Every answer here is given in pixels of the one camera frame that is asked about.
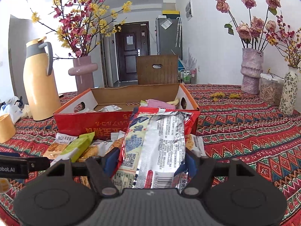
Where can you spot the brown wooden chair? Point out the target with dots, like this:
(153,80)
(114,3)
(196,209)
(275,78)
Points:
(159,69)

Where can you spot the floral white ceramic vase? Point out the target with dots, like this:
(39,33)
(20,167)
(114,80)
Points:
(289,92)

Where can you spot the pink glass ring vase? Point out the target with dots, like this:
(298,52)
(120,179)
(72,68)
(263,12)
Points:
(83,71)

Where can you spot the white oat snack packet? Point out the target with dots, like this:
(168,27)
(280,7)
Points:
(60,143)

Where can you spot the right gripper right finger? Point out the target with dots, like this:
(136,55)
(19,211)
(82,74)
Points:
(190,164)

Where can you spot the red cardboard snack box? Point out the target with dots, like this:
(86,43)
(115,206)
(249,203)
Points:
(80,115)

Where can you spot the grey refrigerator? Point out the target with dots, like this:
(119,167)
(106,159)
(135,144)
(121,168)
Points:
(169,35)

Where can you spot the patterned red tablecloth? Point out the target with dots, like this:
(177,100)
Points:
(248,129)

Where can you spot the clear seed container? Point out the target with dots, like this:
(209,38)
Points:
(271,87)

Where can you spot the dried pink roses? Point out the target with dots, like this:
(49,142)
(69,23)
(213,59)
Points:
(256,33)

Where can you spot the dark brown door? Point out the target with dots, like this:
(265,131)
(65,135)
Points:
(131,42)

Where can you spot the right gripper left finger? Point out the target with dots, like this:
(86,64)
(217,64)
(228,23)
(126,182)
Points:
(111,162)

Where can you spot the yellow thermos jug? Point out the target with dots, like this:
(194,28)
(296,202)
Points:
(39,80)

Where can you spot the pink snack packet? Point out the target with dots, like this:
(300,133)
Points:
(153,103)

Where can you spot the pink and yellow blossom branches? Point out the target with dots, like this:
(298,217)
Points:
(83,24)

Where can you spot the silver red snack bag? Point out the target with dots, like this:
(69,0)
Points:
(154,148)

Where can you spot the purple textured vase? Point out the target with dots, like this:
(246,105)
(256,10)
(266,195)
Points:
(251,69)

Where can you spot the green snack packet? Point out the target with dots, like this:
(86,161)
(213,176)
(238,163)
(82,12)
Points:
(75,149)

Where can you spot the fallen yellow flowers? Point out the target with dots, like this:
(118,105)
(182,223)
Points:
(217,96)

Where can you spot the yellow red dried branches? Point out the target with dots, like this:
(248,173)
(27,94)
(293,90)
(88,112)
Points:
(285,40)

